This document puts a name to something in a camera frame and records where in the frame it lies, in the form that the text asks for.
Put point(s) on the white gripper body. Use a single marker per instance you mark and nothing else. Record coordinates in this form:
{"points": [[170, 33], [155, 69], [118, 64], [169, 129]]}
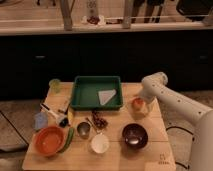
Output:
{"points": [[148, 107]]}

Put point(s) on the orange-red apple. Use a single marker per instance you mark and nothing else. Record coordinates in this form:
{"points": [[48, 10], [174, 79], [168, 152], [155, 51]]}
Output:
{"points": [[137, 104]]}

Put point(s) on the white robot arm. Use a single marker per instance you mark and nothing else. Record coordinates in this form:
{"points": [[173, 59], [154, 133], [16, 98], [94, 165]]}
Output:
{"points": [[197, 114]]}

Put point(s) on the purple bowl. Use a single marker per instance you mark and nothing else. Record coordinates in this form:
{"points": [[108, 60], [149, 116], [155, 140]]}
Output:
{"points": [[135, 136]]}

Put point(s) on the orange bowl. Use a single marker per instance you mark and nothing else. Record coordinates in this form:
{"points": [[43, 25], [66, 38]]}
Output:
{"points": [[49, 140]]}

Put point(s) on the grey folded cloth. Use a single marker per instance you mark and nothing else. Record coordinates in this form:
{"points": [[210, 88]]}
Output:
{"points": [[106, 95]]}

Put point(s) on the bunch of dark grapes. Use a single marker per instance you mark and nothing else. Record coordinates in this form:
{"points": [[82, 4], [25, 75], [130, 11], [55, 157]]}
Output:
{"points": [[98, 121]]}

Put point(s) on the white cup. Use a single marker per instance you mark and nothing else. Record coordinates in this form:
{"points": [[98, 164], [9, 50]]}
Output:
{"points": [[100, 143]]}

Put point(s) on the wooden spoon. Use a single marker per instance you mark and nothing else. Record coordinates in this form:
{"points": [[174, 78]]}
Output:
{"points": [[96, 130]]}

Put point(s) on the green plastic tray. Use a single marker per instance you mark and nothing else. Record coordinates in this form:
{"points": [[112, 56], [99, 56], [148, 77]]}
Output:
{"points": [[85, 93]]}

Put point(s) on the small metal cup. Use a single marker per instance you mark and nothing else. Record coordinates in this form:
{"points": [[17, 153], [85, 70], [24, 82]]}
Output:
{"points": [[83, 129]]}

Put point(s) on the yellow banana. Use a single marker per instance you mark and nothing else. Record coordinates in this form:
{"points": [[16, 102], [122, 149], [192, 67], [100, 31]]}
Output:
{"points": [[70, 116]]}

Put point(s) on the green cucumber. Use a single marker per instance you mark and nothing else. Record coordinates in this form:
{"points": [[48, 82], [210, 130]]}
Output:
{"points": [[68, 140]]}

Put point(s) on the green plastic cup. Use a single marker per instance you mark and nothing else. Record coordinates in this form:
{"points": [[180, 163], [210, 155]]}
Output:
{"points": [[54, 85]]}

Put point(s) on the white handled brush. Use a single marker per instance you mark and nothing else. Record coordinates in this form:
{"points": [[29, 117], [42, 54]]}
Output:
{"points": [[61, 119]]}

